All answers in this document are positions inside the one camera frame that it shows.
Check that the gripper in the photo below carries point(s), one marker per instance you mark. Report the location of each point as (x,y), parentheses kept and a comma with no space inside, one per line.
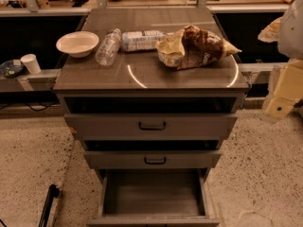
(292,32)

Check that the brown and yellow chip bag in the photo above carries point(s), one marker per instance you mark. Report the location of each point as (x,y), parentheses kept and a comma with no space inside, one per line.
(193,47)

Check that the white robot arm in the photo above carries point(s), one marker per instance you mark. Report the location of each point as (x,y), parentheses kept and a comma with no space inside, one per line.
(290,40)

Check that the grey drawer cabinet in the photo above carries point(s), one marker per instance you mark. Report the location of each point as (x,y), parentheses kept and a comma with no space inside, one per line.
(138,83)

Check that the bottom grey drawer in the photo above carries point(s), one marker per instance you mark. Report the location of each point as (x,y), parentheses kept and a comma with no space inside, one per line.
(153,198)

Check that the grey drawer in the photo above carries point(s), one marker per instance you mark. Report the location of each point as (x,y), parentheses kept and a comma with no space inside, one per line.
(152,159)
(153,198)
(147,126)

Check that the middle grey drawer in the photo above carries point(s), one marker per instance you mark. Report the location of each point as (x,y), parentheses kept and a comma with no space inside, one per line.
(152,159)

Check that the top grey drawer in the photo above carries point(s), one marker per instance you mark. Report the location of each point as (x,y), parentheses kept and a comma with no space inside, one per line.
(147,126)

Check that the white labelled plastic bottle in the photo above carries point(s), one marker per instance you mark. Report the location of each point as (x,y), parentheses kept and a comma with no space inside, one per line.
(141,40)

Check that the clear crumpled water bottle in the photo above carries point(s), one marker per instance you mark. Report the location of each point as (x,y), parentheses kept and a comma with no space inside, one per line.
(107,51)

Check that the white bowl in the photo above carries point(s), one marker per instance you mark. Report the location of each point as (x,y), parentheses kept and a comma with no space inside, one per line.
(78,44)

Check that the black bar on floor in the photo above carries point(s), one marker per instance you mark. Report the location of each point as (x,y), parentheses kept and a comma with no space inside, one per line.
(52,193)

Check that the white paper cup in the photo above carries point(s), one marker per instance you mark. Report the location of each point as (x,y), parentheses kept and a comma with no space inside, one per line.
(31,63)

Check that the dark small plate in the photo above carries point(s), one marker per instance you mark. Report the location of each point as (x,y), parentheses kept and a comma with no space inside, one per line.
(11,69)

